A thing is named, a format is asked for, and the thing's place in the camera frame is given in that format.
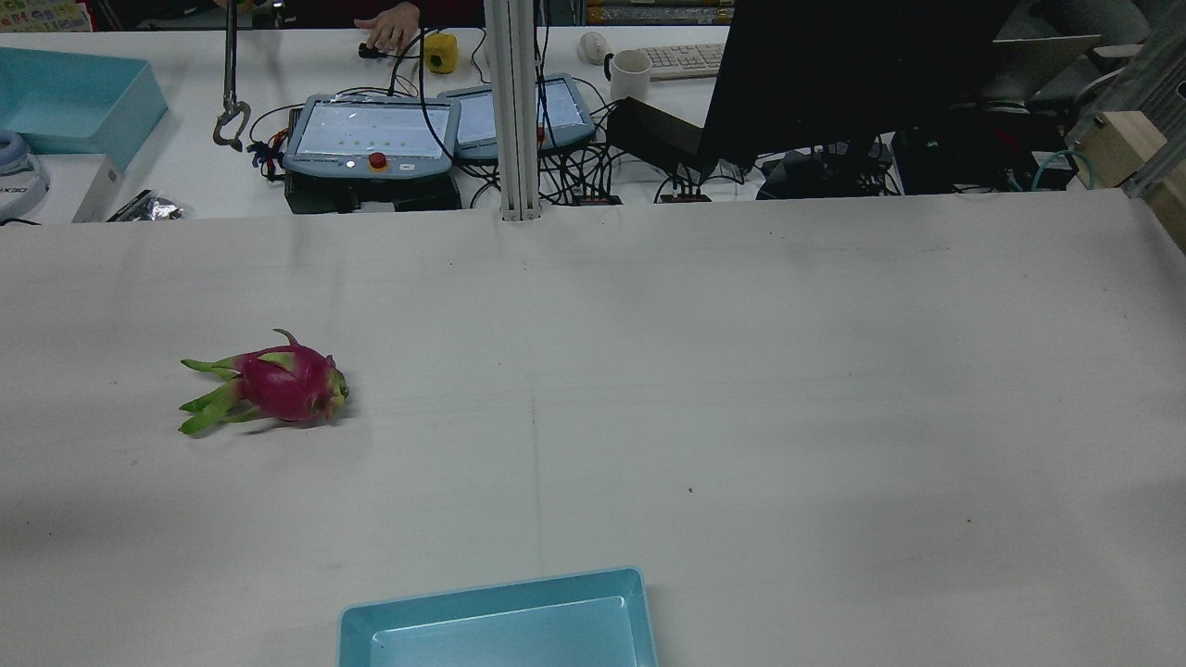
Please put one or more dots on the teach pendant with red button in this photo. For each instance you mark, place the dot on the teach pendant with red button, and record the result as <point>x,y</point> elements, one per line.
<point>371,130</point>

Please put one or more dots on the black computer monitor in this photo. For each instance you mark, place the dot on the black computer monitor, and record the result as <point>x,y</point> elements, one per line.
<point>834,74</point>

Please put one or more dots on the white round device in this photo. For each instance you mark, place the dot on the white round device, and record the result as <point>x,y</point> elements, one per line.
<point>14,181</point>

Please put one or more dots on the red dragon fruit green leaves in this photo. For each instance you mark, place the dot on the red dragon fruit green leaves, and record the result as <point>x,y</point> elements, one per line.
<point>287,384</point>

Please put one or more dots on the shiny foil packet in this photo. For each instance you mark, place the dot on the shiny foil packet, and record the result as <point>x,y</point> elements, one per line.
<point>148,206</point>

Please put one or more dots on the white computer mouse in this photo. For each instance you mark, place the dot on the white computer mouse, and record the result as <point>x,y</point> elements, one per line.
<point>593,46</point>

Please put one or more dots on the yellow button box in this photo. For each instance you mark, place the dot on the yellow button box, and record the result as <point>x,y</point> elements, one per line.
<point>441,53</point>

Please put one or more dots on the large light blue box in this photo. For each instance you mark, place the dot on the large light blue box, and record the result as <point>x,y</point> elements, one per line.
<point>65,111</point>

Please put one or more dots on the small light blue plastic bin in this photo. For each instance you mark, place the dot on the small light blue plastic bin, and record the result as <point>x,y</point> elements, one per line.
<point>500,630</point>

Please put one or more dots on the blue grey teach pendant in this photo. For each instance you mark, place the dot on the blue grey teach pendant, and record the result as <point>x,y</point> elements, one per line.
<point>565,111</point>

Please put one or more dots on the aluminium frame strut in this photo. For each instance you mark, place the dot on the aluminium frame strut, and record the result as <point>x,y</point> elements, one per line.
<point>1158,102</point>

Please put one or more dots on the grey hub with orange ports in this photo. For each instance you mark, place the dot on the grey hub with orange ports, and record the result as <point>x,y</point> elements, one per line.
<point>686,197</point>
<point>598,198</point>

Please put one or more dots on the bare hand of a bystander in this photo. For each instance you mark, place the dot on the bare hand of a bystander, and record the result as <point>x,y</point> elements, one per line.
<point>394,28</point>

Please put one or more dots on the white keyboard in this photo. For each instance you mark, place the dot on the white keyboard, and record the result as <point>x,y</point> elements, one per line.
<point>686,60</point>

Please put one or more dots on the aluminium profile post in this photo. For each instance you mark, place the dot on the aluminium profile post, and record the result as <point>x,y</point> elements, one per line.
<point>514,111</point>

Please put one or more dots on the light wooden block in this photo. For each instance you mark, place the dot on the light wooden block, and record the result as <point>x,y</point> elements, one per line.
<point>1116,148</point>

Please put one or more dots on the white mug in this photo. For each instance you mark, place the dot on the white mug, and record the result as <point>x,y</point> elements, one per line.
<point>632,76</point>

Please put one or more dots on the metal claw grabber tool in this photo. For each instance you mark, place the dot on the metal claw grabber tool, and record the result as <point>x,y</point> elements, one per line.
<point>230,65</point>

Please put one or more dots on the dark grey equipment box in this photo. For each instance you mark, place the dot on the dark grey equipment box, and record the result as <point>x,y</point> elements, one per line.
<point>371,196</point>

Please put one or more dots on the white carton box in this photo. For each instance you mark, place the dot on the white carton box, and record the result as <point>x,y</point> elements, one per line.
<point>93,190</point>

